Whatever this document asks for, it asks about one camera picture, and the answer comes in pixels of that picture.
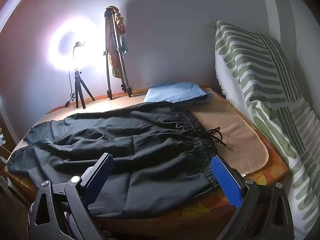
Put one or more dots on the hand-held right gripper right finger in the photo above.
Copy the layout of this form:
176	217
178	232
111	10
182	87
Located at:
226	183

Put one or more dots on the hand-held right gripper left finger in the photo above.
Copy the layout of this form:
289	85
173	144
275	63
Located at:
99	178

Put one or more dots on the orange floral bed sheet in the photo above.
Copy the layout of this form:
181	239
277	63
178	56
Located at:
271	172

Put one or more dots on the tan blanket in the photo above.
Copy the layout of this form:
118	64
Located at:
232	135

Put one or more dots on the small black tripod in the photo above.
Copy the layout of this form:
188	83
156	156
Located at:
79	92

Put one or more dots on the tall folded tripod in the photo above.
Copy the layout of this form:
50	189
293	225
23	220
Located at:
109	80

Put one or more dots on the folded blue cloth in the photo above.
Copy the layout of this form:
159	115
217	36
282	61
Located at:
175	91

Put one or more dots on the green striped white pillow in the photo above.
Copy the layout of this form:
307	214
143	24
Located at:
250	67

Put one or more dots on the phone holder clip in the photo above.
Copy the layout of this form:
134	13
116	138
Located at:
78	45

